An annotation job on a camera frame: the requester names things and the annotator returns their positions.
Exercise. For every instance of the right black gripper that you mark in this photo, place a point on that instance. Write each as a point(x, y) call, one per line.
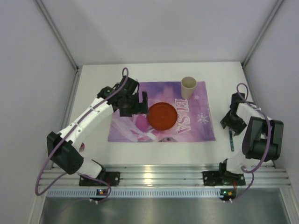
point(230, 124)

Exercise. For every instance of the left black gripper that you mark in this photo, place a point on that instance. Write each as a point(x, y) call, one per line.
point(137, 105)

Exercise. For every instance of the teal handled metal spoon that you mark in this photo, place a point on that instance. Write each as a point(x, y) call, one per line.
point(231, 140)

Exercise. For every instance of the red round plate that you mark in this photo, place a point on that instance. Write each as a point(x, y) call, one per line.
point(162, 116)

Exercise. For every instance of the purple Elsa placemat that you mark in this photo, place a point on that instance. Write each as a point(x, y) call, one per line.
point(194, 123)

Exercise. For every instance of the beige plastic cup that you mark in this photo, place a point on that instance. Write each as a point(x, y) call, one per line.
point(188, 85)

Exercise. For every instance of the pink metal fork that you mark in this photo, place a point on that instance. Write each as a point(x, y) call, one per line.
point(81, 148)

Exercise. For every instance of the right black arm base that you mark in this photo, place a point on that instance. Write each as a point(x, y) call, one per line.
point(215, 178)

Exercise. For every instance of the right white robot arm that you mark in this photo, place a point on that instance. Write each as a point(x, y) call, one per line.
point(262, 140)

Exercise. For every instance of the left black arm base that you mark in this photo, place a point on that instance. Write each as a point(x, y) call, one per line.
point(111, 177)

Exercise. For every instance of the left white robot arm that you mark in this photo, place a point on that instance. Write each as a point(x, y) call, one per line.
point(63, 147)

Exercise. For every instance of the aluminium mounting rail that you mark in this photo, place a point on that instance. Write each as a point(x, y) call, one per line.
point(154, 176)

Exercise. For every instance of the left aluminium corner post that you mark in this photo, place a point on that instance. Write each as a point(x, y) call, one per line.
point(46, 15)

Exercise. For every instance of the aluminium corner post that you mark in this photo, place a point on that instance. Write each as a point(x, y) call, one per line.
point(46, 15)
point(266, 25)

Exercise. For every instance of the slotted grey cable duct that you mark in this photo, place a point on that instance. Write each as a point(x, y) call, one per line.
point(141, 193)

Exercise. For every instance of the right aluminium corner post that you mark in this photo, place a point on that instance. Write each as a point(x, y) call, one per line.
point(266, 25)

